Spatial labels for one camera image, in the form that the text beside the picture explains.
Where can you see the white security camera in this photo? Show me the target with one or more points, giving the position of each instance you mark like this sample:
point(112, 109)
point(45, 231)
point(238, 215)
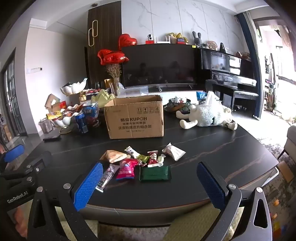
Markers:
point(150, 37)

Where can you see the glass vase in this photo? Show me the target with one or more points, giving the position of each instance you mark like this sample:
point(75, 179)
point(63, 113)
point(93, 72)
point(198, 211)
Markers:
point(116, 85)

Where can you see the small clear bin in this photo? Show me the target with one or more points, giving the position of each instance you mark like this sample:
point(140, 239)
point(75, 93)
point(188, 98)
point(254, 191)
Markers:
point(45, 126)

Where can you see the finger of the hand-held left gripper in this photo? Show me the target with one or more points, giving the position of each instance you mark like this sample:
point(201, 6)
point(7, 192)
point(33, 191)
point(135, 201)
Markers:
point(13, 153)
point(42, 158)

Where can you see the yellow-green packet bundle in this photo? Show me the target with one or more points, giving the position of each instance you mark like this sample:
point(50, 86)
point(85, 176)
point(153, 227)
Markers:
point(103, 97)

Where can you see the brown cardboard box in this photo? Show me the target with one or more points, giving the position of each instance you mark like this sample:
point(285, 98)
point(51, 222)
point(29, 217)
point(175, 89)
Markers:
point(134, 120)

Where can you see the dark green snack packet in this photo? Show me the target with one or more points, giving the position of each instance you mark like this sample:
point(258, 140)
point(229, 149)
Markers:
point(155, 173)

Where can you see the cream candy wrapper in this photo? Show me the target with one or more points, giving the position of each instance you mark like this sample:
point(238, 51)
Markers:
point(131, 151)

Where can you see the white router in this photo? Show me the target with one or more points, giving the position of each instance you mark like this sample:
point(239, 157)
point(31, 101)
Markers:
point(163, 41)

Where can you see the green candy packet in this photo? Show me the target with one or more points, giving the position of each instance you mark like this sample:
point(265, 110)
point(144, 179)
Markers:
point(143, 158)

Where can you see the black metronome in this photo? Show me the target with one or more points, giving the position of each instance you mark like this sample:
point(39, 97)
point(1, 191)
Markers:
point(222, 48)

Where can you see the black piano bench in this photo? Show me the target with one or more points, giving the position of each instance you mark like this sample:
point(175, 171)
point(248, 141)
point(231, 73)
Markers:
point(245, 95)

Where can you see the black upright piano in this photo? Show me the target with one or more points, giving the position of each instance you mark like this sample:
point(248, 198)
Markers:
point(219, 63)

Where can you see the brown teddy bear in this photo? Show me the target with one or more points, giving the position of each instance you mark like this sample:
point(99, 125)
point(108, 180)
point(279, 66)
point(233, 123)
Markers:
point(212, 45)

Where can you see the white tiered fruit stand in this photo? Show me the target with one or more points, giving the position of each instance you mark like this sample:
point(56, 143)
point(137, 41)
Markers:
point(69, 115)

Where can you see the patterned dark bowl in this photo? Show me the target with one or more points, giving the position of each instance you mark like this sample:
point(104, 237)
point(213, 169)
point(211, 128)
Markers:
point(177, 105)

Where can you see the grey sofa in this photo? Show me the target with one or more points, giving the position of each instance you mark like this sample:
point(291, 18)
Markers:
point(291, 141)

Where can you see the wooden stool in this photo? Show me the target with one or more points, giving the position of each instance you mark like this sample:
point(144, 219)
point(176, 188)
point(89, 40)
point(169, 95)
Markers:
point(286, 171)

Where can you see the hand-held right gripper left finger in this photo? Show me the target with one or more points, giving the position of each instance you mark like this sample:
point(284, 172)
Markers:
point(89, 185)

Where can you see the pale green candy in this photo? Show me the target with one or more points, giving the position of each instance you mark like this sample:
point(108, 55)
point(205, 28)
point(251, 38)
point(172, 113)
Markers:
point(161, 159)

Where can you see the dried flower bunch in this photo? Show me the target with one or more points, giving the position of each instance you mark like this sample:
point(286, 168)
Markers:
point(113, 70)

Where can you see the black flat television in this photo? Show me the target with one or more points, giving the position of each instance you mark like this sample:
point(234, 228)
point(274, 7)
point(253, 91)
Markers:
point(159, 64)

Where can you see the pale flat snack packet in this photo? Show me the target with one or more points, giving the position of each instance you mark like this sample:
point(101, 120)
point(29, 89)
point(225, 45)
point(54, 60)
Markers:
point(174, 151)

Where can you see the white tissue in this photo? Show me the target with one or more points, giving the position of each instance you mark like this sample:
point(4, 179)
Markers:
point(211, 97)

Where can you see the tan snack packet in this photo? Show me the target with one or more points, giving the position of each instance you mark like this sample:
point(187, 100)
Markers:
point(113, 156)

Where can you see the pink snack packet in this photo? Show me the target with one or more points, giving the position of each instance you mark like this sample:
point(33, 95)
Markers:
point(127, 170)

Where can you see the blue tissue pack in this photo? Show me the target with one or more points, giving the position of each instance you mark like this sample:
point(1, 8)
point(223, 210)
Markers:
point(201, 95)

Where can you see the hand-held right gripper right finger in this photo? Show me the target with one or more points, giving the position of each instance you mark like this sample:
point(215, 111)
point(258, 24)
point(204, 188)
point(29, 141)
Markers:
point(210, 185)

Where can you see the red heart balloon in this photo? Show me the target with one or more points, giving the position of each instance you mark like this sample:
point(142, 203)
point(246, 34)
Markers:
point(115, 59)
point(101, 55)
point(127, 40)

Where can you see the red candy packet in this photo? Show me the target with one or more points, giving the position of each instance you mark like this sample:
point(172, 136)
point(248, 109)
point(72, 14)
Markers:
point(152, 160)

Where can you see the blue snack bag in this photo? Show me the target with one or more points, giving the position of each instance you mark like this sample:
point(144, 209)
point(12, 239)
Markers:
point(91, 114)

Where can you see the dark glass door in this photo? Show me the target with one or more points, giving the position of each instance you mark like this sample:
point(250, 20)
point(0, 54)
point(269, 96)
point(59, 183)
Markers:
point(12, 99)

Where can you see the grey bunny plush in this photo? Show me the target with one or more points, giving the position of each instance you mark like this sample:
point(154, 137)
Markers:
point(197, 40)

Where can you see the gold figurine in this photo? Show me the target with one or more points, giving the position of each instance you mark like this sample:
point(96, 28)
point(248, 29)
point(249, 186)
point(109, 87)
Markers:
point(177, 36)

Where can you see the small open cardboard box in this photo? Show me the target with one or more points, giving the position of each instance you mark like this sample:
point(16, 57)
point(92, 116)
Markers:
point(54, 102)

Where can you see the white plush sheep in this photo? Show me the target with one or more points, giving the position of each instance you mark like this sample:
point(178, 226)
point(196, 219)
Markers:
point(205, 115)

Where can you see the silver stick snack packet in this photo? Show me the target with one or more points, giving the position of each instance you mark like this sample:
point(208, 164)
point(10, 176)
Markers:
point(108, 176)

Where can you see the yellow snack packet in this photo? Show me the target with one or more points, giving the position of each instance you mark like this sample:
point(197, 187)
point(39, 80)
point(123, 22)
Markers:
point(53, 115)

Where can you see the gold wall ornament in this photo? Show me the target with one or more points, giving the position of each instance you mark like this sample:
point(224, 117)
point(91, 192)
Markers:
point(93, 32)

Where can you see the red and blue clock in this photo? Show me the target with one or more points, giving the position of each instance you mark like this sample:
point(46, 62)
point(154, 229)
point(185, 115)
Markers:
point(181, 41)

